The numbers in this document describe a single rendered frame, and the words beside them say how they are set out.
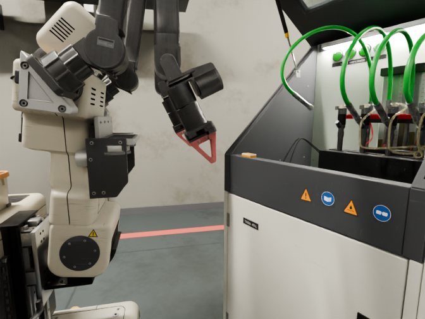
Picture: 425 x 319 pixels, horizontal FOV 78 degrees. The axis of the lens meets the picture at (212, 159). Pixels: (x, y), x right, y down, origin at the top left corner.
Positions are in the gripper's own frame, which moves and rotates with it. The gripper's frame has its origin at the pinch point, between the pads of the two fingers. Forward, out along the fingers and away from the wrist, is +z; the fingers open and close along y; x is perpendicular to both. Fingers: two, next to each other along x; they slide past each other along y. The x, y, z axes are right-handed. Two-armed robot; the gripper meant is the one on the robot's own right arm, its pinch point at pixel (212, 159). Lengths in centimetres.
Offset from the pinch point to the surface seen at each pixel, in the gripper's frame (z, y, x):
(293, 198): 25.1, 8.8, -18.7
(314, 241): 36.4, 1.5, -16.7
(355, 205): 25.5, -8.7, -26.7
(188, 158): 42, 240, -3
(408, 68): 0, -8, -52
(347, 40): -9, 43, -81
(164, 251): 84, 145, 53
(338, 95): 11, 48, -72
